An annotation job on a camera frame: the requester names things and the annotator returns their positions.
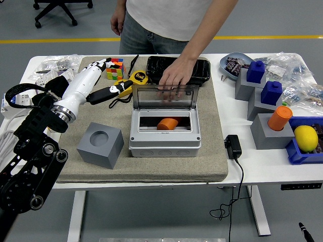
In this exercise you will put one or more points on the black crinkled plastic tray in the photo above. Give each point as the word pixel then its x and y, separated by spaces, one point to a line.
pixel 156 66

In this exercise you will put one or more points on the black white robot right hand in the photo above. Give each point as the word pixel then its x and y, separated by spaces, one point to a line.
pixel 305 232

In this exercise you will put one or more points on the white circuit breaker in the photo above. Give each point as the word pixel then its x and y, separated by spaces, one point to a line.
pixel 22 98

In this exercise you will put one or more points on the person's right hand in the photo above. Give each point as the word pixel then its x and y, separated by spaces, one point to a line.
pixel 117 24

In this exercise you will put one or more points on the grey-brown mat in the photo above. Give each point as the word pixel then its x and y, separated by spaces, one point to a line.
pixel 164 169

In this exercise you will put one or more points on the blue storage bin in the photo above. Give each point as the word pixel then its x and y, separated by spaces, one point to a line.
pixel 294 153

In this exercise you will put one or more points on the clear plastic parts bags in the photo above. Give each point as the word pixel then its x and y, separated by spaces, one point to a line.
pixel 65 61

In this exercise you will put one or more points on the grey block with round hole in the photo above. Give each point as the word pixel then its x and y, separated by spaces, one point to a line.
pixel 101 156
pixel 267 138

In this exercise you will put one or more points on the person's left forearm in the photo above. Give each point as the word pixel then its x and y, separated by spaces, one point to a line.
pixel 207 32

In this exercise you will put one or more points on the person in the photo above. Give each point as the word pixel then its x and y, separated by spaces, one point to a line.
pixel 161 17

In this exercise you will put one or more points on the grey plastic junction box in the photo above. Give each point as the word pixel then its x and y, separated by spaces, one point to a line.
pixel 164 146

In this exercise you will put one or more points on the white wall socket package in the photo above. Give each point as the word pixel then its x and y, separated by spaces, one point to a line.
pixel 41 82

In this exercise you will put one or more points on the clear bags of small parts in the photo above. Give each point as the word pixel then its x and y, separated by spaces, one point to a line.
pixel 297 73

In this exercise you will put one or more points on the black power adapter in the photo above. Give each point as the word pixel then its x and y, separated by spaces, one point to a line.
pixel 233 146

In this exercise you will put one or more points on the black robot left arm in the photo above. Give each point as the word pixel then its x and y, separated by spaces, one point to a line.
pixel 32 156

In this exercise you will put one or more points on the person's left hand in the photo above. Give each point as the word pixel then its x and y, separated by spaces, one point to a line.
pixel 178 73

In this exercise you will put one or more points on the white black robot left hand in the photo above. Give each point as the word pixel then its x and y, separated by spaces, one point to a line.
pixel 78 85

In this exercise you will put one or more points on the small metal pin plug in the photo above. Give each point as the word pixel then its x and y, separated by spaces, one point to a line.
pixel 223 78

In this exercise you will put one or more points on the orange cylinder battery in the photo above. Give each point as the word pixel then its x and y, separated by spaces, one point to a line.
pixel 280 118
pixel 166 124

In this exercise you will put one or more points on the black office chair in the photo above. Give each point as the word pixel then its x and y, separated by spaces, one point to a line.
pixel 55 10

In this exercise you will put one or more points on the white table leg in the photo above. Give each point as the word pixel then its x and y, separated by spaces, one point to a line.
pixel 260 214
pixel 77 214

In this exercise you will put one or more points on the smoked transparent box lid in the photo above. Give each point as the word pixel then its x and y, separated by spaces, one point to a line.
pixel 146 98

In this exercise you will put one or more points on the yellow lemon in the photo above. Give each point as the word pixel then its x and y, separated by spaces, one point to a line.
pixel 305 138

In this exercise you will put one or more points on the blue block with knob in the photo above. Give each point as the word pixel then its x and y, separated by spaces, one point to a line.
pixel 271 94
pixel 256 73

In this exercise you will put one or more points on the person's right forearm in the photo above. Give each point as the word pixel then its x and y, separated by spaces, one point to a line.
pixel 121 6

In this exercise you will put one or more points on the blue-grey bowl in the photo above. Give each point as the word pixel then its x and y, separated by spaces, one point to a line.
pixel 237 55

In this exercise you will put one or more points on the large yellow tape measure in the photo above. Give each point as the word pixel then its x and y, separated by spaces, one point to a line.
pixel 138 78

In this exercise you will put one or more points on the black table control panel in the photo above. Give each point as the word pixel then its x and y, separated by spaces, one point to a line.
pixel 300 186

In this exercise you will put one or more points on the dark components in bin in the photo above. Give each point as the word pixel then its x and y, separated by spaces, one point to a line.
pixel 320 131

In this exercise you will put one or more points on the dark wrapped parts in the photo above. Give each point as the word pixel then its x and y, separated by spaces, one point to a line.
pixel 233 65

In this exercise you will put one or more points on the colourful puzzle cube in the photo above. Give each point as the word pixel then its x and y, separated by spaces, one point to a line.
pixel 116 71

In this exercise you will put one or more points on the small yellow tape measure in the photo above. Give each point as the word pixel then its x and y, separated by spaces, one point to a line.
pixel 126 92

